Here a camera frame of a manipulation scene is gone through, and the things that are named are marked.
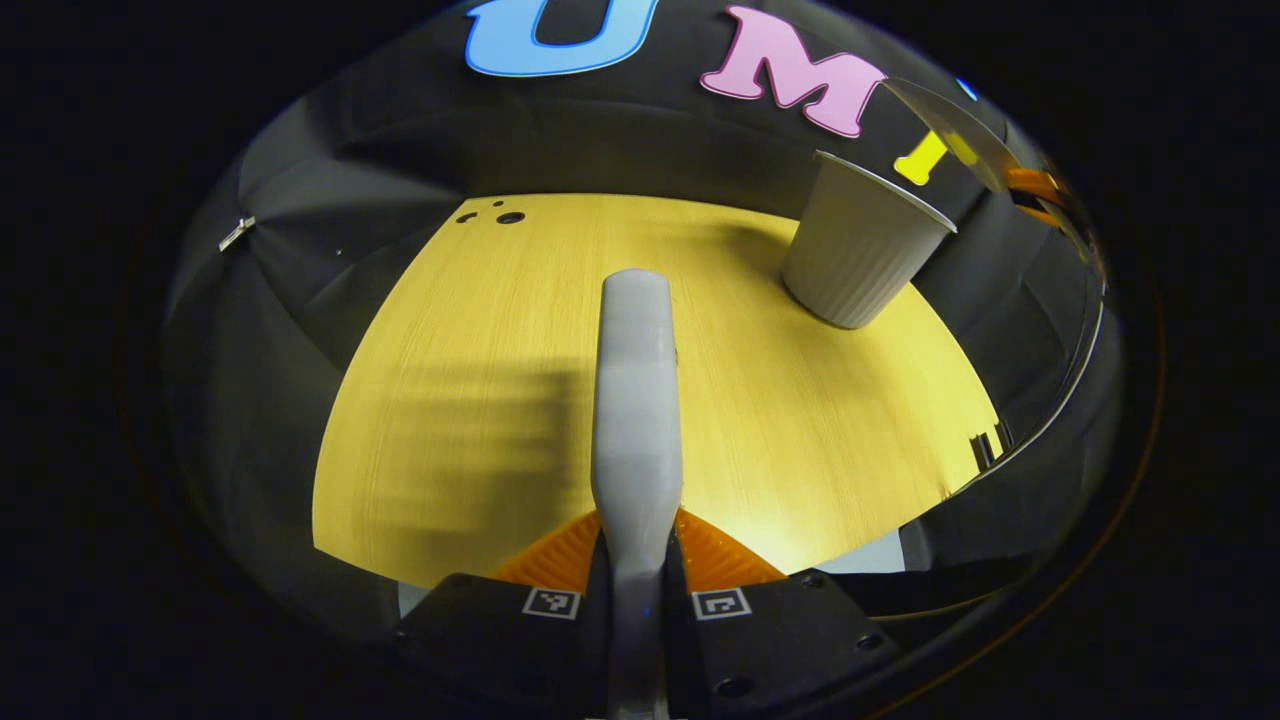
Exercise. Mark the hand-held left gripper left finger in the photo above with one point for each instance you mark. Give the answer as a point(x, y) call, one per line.
point(500, 650)

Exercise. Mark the grey plastic dustpan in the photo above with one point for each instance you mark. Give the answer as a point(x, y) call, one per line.
point(955, 130)

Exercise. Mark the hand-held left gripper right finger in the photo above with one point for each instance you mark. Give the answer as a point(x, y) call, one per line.
point(780, 650)

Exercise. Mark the black backdrop cloth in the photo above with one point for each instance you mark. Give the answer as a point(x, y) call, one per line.
point(420, 130)

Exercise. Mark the silver metal clip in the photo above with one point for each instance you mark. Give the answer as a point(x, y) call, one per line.
point(237, 232)

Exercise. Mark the wooden desktop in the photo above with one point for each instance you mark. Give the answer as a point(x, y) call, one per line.
point(450, 350)

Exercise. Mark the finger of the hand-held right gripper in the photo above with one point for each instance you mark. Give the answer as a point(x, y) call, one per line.
point(1035, 183)

